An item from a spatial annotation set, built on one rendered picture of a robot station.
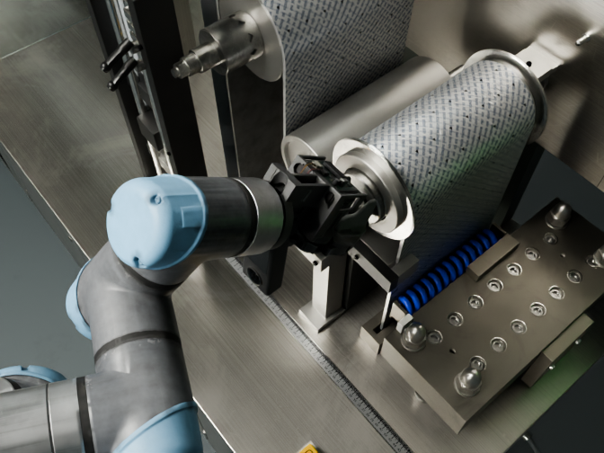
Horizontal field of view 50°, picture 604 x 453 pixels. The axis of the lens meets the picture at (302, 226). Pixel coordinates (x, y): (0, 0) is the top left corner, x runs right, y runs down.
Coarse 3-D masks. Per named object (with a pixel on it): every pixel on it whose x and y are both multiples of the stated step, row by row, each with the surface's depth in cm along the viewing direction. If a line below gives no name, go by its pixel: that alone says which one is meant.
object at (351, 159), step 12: (348, 156) 79; (360, 156) 77; (348, 168) 81; (360, 168) 78; (372, 168) 76; (372, 180) 77; (384, 180) 76; (384, 192) 77; (396, 192) 76; (396, 204) 77; (396, 216) 78; (384, 228) 82
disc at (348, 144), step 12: (336, 144) 82; (348, 144) 79; (360, 144) 77; (336, 156) 84; (372, 156) 76; (384, 156) 75; (384, 168) 76; (396, 180) 75; (408, 192) 75; (408, 204) 76; (408, 216) 77; (372, 228) 87; (396, 228) 81; (408, 228) 79
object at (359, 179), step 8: (352, 168) 80; (352, 176) 79; (360, 176) 78; (368, 176) 78; (360, 184) 78; (368, 184) 77; (360, 192) 80; (368, 192) 78; (376, 192) 77; (368, 200) 79; (384, 200) 78; (376, 208) 78; (384, 208) 79; (376, 216) 79; (384, 216) 80
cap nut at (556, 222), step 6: (558, 204) 102; (564, 204) 102; (552, 210) 104; (558, 210) 102; (564, 210) 102; (570, 210) 102; (546, 216) 106; (552, 216) 103; (558, 216) 103; (564, 216) 102; (570, 216) 103; (546, 222) 105; (552, 222) 104; (558, 222) 103; (564, 222) 103; (558, 228) 104
